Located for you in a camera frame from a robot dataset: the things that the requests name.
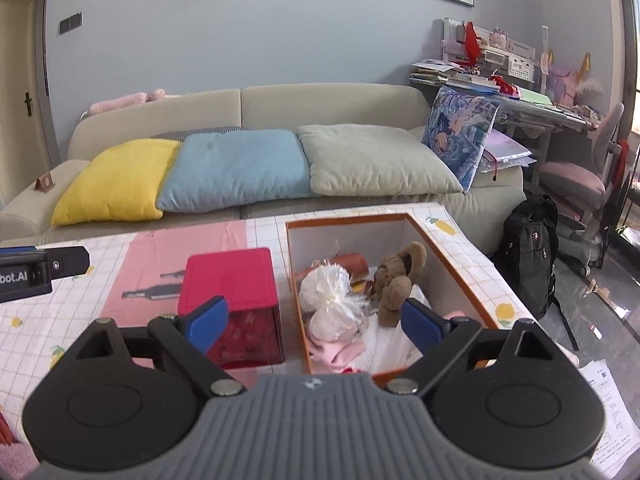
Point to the grey-green pillow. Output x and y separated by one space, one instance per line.
375 160

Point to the dark wall switch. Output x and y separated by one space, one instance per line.
70 22

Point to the beige sofa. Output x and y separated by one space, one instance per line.
325 105

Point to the pink fuzzy rug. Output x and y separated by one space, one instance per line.
15 462

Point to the stack of books and papers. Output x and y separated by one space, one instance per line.
435 72

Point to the white cloth bra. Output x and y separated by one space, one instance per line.
390 345

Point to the clear crinkled plastic bag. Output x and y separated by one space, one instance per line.
325 285

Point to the yellow pillow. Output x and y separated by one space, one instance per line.
115 180

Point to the cream door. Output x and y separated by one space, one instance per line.
20 60

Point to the pink cloth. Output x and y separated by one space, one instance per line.
335 352

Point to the grey striped cushion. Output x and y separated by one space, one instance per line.
200 132

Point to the red lidded storage box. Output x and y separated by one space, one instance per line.
230 275

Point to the red blanket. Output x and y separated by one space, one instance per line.
6 427

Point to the white study desk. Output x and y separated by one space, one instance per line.
530 110

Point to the pink plush toy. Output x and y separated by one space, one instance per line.
125 101

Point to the black backpack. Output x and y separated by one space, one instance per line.
530 250

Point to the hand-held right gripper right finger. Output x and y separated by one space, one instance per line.
422 325

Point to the pink desk chair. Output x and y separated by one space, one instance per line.
570 180

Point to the printed paper sheets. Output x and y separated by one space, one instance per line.
605 410

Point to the brown knotted plush toy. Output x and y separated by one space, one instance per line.
395 280

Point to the rust brown cloth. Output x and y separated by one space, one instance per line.
350 262

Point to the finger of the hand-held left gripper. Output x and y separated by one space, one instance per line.
17 251
70 261

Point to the pink unicorn plush bag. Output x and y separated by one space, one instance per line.
570 85

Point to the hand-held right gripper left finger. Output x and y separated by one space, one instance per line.
207 322

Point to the orange cardboard box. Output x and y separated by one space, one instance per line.
350 237

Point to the red hanging ornament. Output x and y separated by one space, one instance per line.
471 40

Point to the blue figure print pillow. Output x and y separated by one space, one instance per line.
460 135

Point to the pile of plastic folders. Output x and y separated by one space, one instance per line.
505 152

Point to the small brown phone stand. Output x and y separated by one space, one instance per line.
45 182

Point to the checked lemon print tablecloth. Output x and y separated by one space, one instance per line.
50 310

